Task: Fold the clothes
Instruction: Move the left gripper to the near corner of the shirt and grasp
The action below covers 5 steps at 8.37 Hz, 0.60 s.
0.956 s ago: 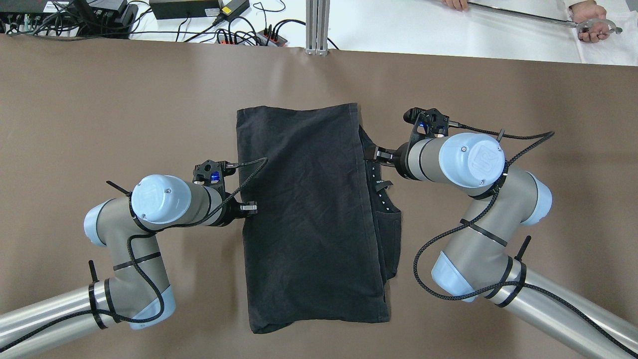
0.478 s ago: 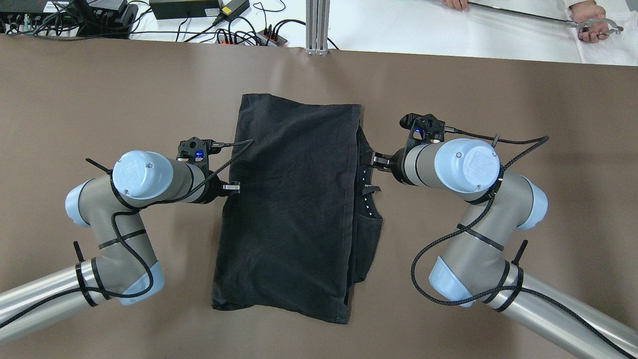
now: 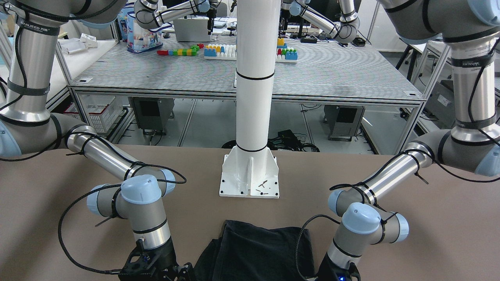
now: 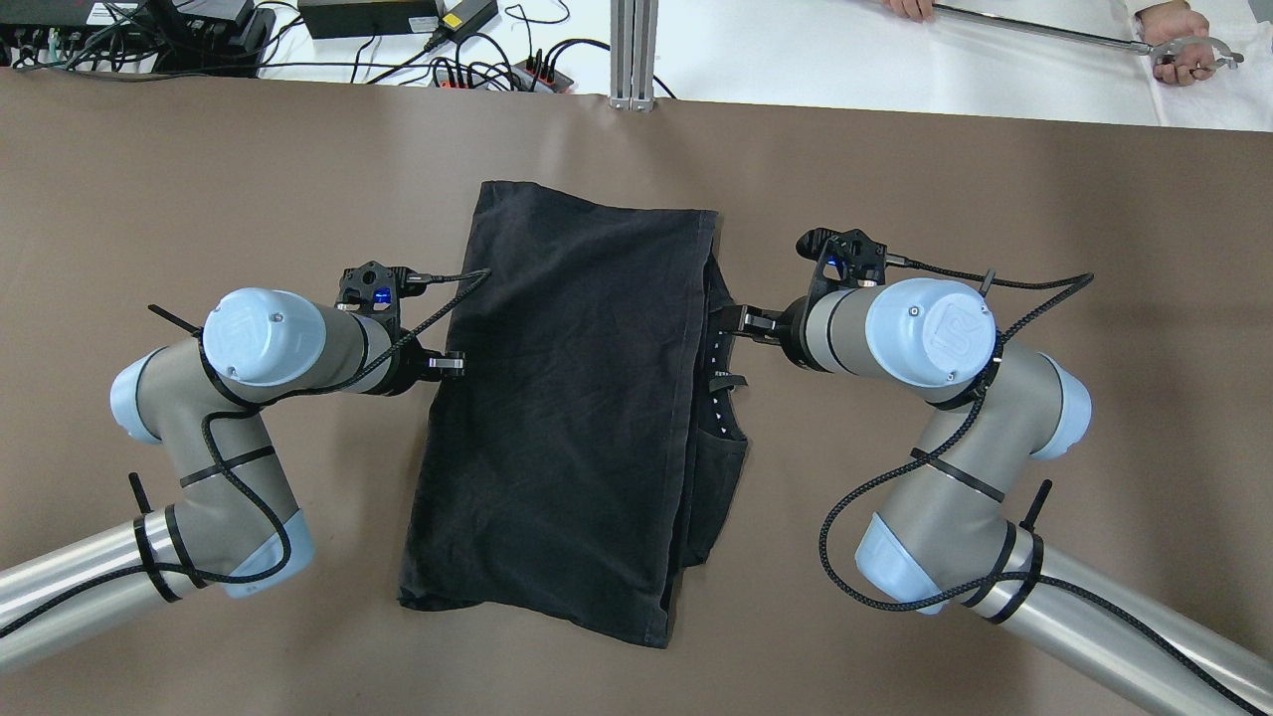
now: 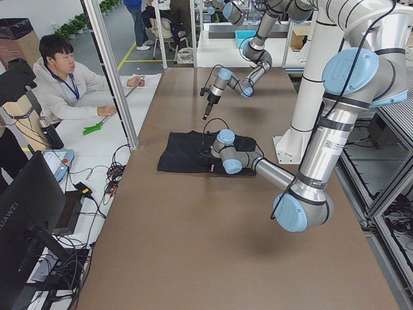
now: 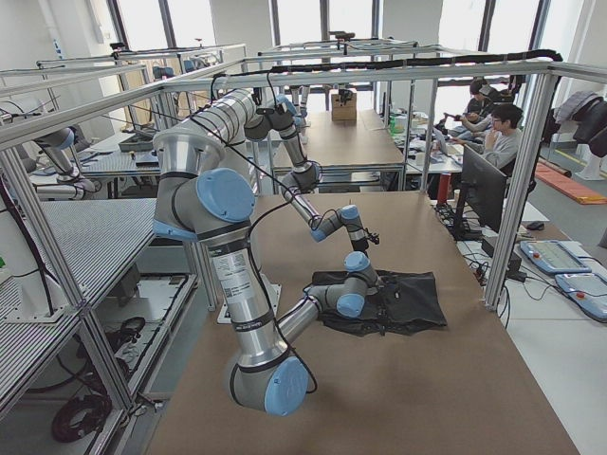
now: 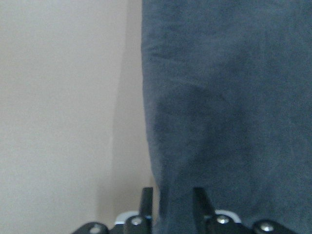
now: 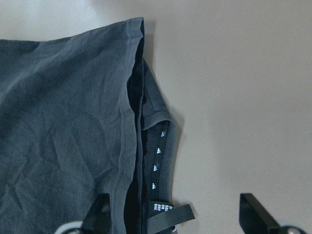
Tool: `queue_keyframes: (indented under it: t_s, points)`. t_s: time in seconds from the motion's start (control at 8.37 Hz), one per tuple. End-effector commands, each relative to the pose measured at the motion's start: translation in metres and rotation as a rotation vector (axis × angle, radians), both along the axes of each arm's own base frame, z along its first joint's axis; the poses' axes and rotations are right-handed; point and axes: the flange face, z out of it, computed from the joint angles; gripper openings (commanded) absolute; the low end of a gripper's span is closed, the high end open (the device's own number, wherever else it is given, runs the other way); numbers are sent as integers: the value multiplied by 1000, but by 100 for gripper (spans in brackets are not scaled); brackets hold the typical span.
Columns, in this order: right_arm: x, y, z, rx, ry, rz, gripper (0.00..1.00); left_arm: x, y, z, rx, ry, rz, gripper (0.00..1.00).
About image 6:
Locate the black t-shirt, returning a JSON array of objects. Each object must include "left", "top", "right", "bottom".
[{"left": 319, "top": 270, "right": 448, "bottom": 337}]

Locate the aluminium table frame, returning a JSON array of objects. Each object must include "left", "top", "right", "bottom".
[{"left": 0, "top": 45, "right": 565, "bottom": 428}]

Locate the black huawei monitor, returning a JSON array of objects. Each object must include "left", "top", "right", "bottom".
[{"left": 451, "top": 147, "right": 507, "bottom": 241}]

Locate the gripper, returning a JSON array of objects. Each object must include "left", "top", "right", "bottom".
[
  {"left": 349, "top": 228, "right": 379, "bottom": 254},
  {"left": 372, "top": 277, "right": 401, "bottom": 332}
]

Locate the cardboard box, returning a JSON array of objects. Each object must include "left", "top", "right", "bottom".
[{"left": 330, "top": 91, "right": 358, "bottom": 121}]

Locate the background seated person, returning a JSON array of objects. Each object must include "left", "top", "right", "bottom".
[{"left": 450, "top": 78, "right": 495, "bottom": 138}]

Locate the teach pendant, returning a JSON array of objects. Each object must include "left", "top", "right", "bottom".
[
  {"left": 519, "top": 240, "right": 591, "bottom": 275},
  {"left": 554, "top": 273, "right": 606, "bottom": 322}
]

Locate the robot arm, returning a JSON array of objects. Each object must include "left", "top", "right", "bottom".
[
  {"left": 244, "top": 95, "right": 379, "bottom": 253},
  {"left": 153, "top": 89, "right": 383, "bottom": 416}
]

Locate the seated person in grey hoodie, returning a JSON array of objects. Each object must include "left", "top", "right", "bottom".
[{"left": 454, "top": 103, "right": 524, "bottom": 171}]

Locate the red water bottle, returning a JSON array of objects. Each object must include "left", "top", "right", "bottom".
[{"left": 436, "top": 173, "right": 451, "bottom": 205}]

